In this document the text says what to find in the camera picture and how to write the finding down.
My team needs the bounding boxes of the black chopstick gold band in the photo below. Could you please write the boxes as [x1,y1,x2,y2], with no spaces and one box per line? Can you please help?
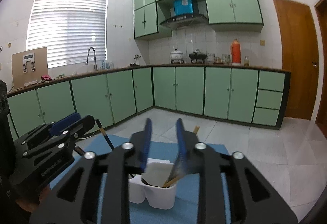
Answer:
[95,119,115,150]
[74,146,85,156]

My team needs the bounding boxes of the bamboo chopstick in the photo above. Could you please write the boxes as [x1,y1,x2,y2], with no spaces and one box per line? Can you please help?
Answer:
[162,176,183,188]
[193,126,199,134]

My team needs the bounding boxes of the person left hand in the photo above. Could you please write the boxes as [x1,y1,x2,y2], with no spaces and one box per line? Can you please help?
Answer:
[15,185,51,213]

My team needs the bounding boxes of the blue table cloth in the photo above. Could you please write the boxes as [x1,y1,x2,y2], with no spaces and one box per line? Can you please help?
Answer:
[48,134,232,224]

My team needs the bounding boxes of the white utensil holder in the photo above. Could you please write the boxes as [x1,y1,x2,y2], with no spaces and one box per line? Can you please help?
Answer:
[129,159,177,210]

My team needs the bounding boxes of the cardboard box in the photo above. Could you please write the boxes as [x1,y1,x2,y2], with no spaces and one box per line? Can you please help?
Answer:
[12,47,48,89]

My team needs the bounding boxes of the green lower cabinets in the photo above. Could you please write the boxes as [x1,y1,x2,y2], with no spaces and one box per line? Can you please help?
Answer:
[8,64,290,137]

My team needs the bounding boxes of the green cabinets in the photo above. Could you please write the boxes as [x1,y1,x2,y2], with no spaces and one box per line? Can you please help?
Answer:
[134,0,264,41]
[8,64,290,137]

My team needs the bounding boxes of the chrome faucet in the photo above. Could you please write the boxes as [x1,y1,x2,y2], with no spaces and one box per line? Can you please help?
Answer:
[85,46,99,72]

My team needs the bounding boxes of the white window blinds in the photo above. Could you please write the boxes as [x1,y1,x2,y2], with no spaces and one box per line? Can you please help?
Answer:
[26,0,108,68]

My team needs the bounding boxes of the orange thermos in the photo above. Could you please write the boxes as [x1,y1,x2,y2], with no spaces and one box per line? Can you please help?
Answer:
[231,38,241,65]

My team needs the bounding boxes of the brown wooden door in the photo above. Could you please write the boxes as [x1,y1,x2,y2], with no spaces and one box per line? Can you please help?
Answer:
[273,0,319,120]

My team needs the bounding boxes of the black wok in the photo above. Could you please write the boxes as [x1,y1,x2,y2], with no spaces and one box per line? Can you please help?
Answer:
[188,50,207,64]

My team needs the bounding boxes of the white pot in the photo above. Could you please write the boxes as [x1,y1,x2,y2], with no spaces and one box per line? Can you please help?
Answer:
[170,48,184,64]

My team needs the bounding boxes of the range hood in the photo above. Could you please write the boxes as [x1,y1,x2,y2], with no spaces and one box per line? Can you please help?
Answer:
[160,14,208,30]

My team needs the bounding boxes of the blue box on hood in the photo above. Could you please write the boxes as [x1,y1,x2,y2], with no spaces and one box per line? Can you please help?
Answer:
[174,0,194,16]

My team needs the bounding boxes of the green upper cabinets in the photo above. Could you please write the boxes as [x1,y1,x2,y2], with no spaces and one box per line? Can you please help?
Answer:
[134,0,264,41]

